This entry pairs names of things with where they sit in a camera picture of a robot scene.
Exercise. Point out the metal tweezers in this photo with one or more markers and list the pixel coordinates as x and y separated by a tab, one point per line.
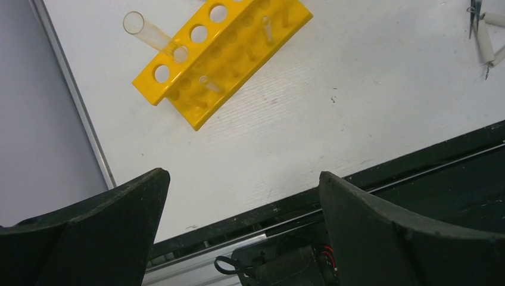
475	15

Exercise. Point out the clear glass test tube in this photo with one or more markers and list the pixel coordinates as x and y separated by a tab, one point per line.
135	24

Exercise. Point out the yellow test tube rack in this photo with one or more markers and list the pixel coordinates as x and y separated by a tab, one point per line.
225	41

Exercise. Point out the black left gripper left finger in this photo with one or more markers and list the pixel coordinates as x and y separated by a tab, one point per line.
102	240

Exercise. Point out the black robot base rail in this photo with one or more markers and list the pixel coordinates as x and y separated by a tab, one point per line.
432	217

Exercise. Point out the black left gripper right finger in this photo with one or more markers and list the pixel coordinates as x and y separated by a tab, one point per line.
376	242

